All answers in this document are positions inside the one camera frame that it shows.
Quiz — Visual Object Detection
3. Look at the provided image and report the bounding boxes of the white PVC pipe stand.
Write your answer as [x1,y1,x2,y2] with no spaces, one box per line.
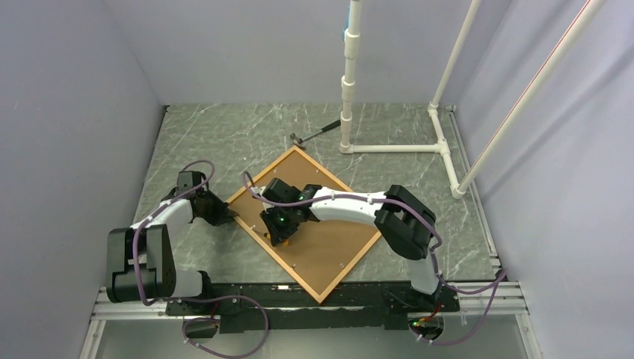
[338,0,482,200]

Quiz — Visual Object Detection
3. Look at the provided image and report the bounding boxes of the purple cable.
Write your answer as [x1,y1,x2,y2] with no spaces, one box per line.
[132,159,271,359]
[241,171,508,347]

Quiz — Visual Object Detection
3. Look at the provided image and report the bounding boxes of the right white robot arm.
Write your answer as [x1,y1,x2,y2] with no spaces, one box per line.
[248,178,441,310]

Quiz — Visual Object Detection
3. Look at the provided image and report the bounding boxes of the yellow handled screwdriver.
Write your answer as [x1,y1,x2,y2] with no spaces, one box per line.
[265,233,289,247]

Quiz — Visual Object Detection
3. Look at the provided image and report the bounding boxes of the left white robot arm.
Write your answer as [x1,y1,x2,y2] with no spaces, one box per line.
[106,171,237,314]

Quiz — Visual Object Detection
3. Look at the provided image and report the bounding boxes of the black handled hammer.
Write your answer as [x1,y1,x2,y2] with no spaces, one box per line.
[289,120,342,147]

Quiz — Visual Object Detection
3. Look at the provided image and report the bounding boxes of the white diagonal pole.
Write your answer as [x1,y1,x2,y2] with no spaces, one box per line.
[452,0,605,199]

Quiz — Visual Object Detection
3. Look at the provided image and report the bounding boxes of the orange picture frame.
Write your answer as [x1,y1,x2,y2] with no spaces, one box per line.
[227,147,381,303]

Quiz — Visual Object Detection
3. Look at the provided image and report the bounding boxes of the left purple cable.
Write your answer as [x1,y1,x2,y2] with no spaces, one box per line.
[132,159,271,359]

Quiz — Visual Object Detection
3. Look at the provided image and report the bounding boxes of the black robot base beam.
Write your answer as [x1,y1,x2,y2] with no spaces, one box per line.
[165,280,460,338]

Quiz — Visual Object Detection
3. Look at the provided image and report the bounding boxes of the aluminium rail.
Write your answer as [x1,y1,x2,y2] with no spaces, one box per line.
[93,282,529,320]

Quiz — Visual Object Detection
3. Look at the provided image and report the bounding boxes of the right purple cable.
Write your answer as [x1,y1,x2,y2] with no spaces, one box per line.
[241,171,508,347]

